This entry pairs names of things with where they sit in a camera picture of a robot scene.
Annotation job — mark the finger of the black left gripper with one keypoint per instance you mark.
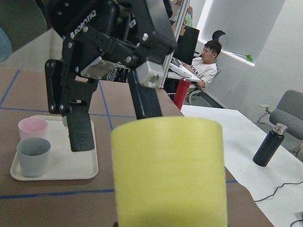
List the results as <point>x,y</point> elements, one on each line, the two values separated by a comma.
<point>79,126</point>

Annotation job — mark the grey office chair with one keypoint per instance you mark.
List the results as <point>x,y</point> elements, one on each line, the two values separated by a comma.
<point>289,112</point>

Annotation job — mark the cream plastic tray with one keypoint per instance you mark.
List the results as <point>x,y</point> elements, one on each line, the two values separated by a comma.
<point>63,164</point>

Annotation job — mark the green plastic clamp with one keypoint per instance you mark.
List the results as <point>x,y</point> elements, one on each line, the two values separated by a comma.
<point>249,58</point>

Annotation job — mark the black monitor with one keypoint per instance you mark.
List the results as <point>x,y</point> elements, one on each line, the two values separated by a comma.
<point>187,41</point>

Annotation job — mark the grey plastic cup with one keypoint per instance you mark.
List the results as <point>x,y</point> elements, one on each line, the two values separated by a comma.
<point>33,155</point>

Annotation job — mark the black water bottle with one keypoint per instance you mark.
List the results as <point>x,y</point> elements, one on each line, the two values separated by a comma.
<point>269,145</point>

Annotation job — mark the aluminium frame post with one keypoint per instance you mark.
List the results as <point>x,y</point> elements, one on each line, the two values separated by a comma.
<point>176,31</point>

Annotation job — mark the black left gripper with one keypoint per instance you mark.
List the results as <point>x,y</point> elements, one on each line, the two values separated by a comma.
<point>97,34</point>

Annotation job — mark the person in white shirt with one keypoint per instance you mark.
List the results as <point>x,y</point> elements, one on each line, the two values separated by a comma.
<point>177,9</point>

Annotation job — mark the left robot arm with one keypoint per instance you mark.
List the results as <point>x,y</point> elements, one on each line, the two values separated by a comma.
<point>22,21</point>

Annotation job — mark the red water bottle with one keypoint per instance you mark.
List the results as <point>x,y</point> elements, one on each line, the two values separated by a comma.
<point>181,92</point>

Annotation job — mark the smiling person in white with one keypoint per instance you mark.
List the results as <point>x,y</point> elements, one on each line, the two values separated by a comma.
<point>204,67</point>

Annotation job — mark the pink plastic cup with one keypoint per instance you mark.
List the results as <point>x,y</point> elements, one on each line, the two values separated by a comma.
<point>32,128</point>

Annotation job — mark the yellow plastic cup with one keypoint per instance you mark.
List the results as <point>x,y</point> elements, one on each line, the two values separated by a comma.
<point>169,172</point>

